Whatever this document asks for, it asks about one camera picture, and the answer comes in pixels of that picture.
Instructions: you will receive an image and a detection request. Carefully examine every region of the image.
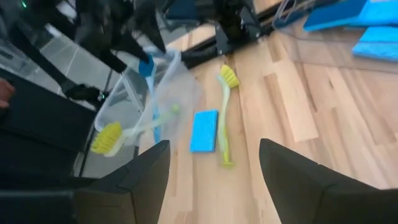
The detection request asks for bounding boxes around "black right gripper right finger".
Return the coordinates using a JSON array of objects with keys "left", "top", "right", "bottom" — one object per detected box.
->
[{"left": 259, "top": 139, "right": 398, "bottom": 224}]

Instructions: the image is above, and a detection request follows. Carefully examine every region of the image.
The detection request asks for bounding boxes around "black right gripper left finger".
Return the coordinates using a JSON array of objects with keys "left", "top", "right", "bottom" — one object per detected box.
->
[{"left": 0, "top": 140, "right": 171, "bottom": 224}]

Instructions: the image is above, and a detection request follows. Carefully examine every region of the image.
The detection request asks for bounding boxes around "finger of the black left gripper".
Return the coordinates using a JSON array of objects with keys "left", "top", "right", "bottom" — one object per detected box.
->
[
  {"left": 77, "top": 30, "right": 128, "bottom": 74},
  {"left": 133, "top": 12, "right": 167, "bottom": 62}
]

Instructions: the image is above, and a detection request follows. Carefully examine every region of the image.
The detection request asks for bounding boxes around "blue dish brush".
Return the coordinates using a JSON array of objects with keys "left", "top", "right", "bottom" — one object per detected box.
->
[{"left": 137, "top": 53, "right": 162, "bottom": 144}]

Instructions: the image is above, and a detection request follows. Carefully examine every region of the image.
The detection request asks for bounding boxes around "yellow-green dish brush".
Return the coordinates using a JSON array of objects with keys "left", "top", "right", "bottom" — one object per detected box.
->
[
  {"left": 90, "top": 103, "right": 181, "bottom": 158},
  {"left": 216, "top": 64, "right": 241, "bottom": 169}
]

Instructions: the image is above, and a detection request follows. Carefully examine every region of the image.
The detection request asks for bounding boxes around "blue kitchen sponge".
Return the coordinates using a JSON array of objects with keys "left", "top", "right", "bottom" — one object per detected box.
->
[
  {"left": 303, "top": 0, "right": 368, "bottom": 32},
  {"left": 189, "top": 108, "right": 220, "bottom": 154},
  {"left": 351, "top": 26, "right": 398, "bottom": 62},
  {"left": 351, "top": 0, "right": 398, "bottom": 28}
]

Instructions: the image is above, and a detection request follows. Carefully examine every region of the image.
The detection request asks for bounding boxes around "large clear plastic tub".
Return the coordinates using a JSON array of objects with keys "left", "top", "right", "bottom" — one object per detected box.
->
[{"left": 93, "top": 46, "right": 203, "bottom": 156}]

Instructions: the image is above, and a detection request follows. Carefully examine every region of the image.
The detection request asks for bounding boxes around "person's hand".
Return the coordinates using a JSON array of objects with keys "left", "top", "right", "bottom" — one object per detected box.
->
[{"left": 0, "top": 78, "right": 16, "bottom": 109}]

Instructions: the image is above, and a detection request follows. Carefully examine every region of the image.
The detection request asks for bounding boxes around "black operator desk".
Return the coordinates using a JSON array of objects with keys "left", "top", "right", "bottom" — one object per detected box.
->
[{"left": 0, "top": 67, "right": 100, "bottom": 191}]

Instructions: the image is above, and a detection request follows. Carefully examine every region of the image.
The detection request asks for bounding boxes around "small clear plastic bin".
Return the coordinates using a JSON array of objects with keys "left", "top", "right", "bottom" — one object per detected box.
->
[{"left": 272, "top": 0, "right": 398, "bottom": 63}]

